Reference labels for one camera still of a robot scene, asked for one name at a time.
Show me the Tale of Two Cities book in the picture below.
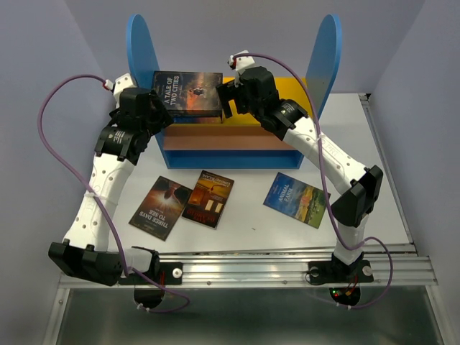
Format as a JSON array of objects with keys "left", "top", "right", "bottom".
[{"left": 152, "top": 70, "right": 223, "bottom": 117}]

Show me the Jane Eyre book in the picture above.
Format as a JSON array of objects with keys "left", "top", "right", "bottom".
[{"left": 173, "top": 116, "right": 222, "bottom": 124}]

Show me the Three Days to See book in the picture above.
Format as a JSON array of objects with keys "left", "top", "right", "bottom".
[{"left": 129, "top": 176, "right": 192, "bottom": 241}]

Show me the Animal Farm book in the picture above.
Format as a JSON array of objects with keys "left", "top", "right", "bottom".
[{"left": 263, "top": 172, "right": 326, "bottom": 229}]

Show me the Edward Tulane orange book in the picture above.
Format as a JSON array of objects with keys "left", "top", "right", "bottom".
[{"left": 182, "top": 170, "right": 234, "bottom": 229}]

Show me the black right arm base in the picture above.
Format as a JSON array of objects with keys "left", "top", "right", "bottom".
[{"left": 305, "top": 256, "right": 374, "bottom": 307}]

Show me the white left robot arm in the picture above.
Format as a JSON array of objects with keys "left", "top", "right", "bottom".
[{"left": 48, "top": 87, "right": 173, "bottom": 286}]

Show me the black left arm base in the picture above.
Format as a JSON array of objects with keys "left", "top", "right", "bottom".
[{"left": 118, "top": 262, "right": 183, "bottom": 309}]

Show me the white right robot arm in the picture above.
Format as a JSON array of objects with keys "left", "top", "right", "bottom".
[{"left": 217, "top": 66, "right": 383, "bottom": 280}]

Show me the blue yellow wooden bookshelf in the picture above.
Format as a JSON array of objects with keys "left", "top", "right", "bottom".
[{"left": 126, "top": 14, "right": 342, "bottom": 169}]

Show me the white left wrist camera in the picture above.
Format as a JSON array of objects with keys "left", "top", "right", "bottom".
[{"left": 103, "top": 73, "right": 137, "bottom": 103}]

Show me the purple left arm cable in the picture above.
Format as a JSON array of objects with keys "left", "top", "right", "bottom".
[{"left": 38, "top": 74, "right": 190, "bottom": 313}]

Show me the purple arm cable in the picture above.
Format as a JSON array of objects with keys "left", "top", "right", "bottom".
[
  {"left": 38, "top": 74, "right": 190, "bottom": 313},
  {"left": 233, "top": 53, "right": 396, "bottom": 311}
]

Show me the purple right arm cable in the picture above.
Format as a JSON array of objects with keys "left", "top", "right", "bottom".
[{"left": 233, "top": 53, "right": 396, "bottom": 311}]

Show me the aluminium mounting rail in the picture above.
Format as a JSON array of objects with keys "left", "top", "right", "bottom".
[{"left": 59, "top": 251, "right": 439, "bottom": 289}]

